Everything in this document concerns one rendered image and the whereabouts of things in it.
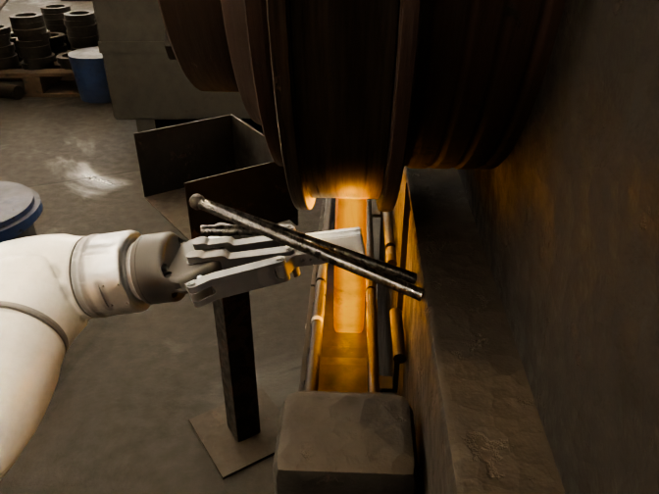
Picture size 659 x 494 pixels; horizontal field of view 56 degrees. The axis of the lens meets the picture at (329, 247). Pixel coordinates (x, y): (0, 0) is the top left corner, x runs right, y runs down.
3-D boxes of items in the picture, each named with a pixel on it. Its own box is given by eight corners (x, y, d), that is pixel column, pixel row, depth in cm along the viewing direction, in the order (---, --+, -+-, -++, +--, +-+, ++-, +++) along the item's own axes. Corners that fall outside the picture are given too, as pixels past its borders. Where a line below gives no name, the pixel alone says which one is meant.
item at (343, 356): (374, 321, 78) (375, 317, 77) (378, 439, 61) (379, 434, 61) (316, 321, 78) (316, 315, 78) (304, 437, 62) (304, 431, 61)
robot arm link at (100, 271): (94, 335, 65) (146, 329, 64) (59, 265, 61) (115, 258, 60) (124, 285, 73) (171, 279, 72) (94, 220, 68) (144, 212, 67)
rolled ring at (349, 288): (336, 149, 66) (367, 149, 66) (338, 207, 84) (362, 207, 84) (332, 319, 61) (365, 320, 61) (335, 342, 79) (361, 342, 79)
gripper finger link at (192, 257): (188, 250, 64) (183, 258, 62) (292, 238, 61) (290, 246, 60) (199, 280, 66) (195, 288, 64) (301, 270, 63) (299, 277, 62)
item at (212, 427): (254, 376, 163) (231, 114, 125) (305, 443, 144) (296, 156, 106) (180, 408, 153) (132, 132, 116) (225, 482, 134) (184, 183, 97)
